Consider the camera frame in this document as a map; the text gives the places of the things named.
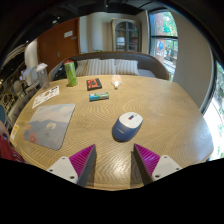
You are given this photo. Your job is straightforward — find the green and blue small pack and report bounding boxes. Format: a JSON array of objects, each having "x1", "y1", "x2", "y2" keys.
[{"x1": 88, "y1": 91, "x2": 110, "y2": 102}]

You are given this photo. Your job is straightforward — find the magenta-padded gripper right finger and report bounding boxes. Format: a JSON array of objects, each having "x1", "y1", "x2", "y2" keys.
[{"x1": 133, "y1": 143, "x2": 183, "y2": 186}]

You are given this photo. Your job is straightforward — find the brown wooden door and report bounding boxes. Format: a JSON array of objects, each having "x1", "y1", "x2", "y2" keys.
[{"x1": 36, "y1": 17, "x2": 81, "y2": 74}]

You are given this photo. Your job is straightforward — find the green drink can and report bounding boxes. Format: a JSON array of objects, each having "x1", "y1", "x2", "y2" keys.
[{"x1": 63, "y1": 59, "x2": 78, "y2": 88}]

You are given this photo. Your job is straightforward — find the black and red box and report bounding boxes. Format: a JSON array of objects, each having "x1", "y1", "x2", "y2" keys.
[{"x1": 86, "y1": 77, "x2": 103, "y2": 92}]

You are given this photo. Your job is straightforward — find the black backpack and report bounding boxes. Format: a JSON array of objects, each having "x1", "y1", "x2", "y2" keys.
[{"x1": 53, "y1": 59, "x2": 78, "y2": 81}]

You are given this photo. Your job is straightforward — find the person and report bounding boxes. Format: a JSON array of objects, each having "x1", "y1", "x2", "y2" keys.
[{"x1": 0, "y1": 119, "x2": 26, "y2": 164}]

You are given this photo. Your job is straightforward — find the grey curved sofa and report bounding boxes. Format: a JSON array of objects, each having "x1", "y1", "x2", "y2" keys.
[{"x1": 49, "y1": 50, "x2": 170, "y2": 82}]

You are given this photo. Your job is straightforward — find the yellow square sticker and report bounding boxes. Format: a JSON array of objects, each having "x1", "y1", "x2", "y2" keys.
[{"x1": 9, "y1": 124, "x2": 20, "y2": 140}]

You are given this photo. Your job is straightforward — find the arched glass door cabinet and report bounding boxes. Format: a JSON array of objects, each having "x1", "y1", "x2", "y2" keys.
[{"x1": 110, "y1": 18, "x2": 142, "y2": 53}]

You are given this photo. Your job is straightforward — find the black-framed window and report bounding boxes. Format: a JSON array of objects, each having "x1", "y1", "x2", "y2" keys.
[{"x1": 148, "y1": 9, "x2": 179, "y2": 81}]

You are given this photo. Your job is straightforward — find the blue and white computer mouse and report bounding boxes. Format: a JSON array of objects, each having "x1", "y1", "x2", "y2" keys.
[{"x1": 111, "y1": 111, "x2": 144, "y2": 143}]

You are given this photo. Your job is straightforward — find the striped cushion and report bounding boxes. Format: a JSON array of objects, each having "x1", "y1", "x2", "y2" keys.
[
  {"x1": 75, "y1": 59, "x2": 90, "y2": 77},
  {"x1": 86, "y1": 58, "x2": 117, "y2": 76},
  {"x1": 114, "y1": 59, "x2": 140, "y2": 76}
]

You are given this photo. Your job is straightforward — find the white sticker sheet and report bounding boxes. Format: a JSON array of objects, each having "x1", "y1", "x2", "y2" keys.
[{"x1": 31, "y1": 85, "x2": 61, "y2": 110}]

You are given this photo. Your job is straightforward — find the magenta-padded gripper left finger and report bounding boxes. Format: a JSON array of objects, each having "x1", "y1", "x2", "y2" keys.
[{"x1": 46, "y1": 143, "x2": 98, "y2": 188}]

